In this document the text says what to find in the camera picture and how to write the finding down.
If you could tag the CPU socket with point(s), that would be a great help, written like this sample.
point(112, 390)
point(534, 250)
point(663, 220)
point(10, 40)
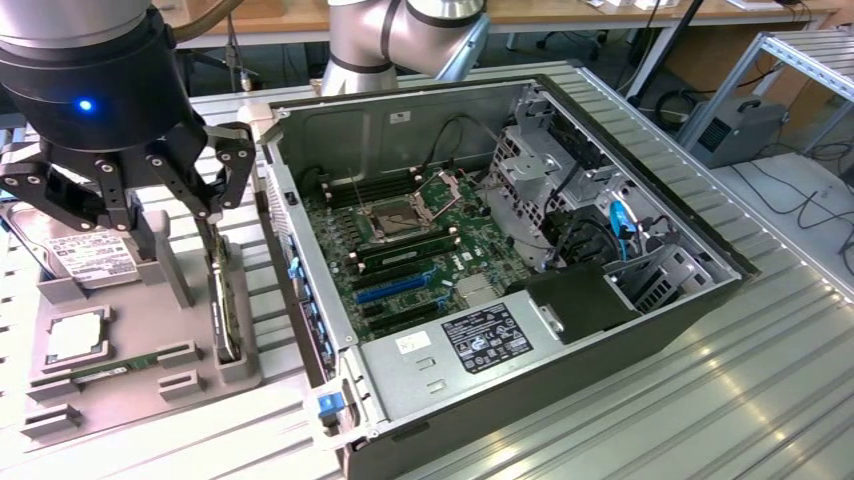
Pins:
point(393, 220)

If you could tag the silver chipset heatsink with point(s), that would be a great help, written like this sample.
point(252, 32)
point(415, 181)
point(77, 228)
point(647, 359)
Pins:
point(475, 291)

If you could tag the thin metal locking lever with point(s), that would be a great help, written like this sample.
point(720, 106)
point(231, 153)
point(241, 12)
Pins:
point(359, 197)

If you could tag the blue disk carrier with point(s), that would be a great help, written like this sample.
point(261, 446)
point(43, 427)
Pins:
point(136, 205)

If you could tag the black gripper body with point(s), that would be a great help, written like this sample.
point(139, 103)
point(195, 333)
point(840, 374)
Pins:
point(87, 80)

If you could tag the silver power supply unit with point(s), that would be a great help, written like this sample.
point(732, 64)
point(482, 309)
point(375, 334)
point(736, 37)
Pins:
point(427, 360)

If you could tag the blue case latch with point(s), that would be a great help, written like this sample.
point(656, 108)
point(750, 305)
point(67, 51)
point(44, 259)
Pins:
point(329, 404)

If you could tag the green RAM stick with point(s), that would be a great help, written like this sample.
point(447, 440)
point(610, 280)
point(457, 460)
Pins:
point(100, 374)

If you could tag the silver CPU chip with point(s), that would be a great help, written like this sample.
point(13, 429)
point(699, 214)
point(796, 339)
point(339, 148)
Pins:
point(76, 337)

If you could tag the RAM stick with white label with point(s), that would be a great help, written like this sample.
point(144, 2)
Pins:
point(400, 257)

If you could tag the open black PC case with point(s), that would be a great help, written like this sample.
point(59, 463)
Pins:
point(600, 360)

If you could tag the green motherboard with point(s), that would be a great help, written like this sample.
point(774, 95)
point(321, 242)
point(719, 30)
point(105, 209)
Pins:
point(467, 235)

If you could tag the silver hard disk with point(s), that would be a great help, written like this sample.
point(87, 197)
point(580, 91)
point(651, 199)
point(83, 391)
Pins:
point(87, 260)

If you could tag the graphics card with metal bracket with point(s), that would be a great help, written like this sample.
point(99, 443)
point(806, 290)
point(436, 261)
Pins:
point(223, 300)

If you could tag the grey equipment box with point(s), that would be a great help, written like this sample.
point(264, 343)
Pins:
point(740, 135)

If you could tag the metal socket cover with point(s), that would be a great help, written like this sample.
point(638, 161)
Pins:
point(436, 192)

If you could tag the grey parts rack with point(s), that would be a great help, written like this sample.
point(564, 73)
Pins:
point(133, 350)

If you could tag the aluminium profile frame table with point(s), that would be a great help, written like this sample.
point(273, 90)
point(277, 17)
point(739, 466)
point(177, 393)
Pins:
point(807, 55)

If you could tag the silver metal disk bay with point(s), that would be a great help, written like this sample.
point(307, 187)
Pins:
point(527, 165)

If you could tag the black slanted pole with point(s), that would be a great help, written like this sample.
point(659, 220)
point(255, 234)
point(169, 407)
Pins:
point(664, 47)

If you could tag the wooden desk white frame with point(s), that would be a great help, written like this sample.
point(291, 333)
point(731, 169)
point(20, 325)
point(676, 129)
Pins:
point(567, 17)
point(280, 27)

